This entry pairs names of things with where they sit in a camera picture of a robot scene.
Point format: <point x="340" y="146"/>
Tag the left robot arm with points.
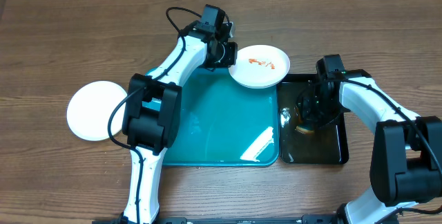
<point x="152" y="106"/>

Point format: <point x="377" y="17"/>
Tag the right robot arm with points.
<point x="405" y="168"/>

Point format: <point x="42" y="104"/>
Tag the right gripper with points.
<point x="318" y="122"/>

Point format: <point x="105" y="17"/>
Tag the teal plastic tray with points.
<point x="225" y="124"/>

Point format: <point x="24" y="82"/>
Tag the green yellow sponge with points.
<point x="301" y="125"/>

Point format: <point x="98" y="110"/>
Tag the white plate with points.
<point x="90" y="108"/>
<point x="260" y="66"/>

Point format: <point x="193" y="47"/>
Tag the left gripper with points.
<point x="231" y="59"/>

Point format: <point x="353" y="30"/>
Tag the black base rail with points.
<point x="306" y="219"/>

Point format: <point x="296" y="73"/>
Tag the black plastic tray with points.
<point x="326" y="146"/>

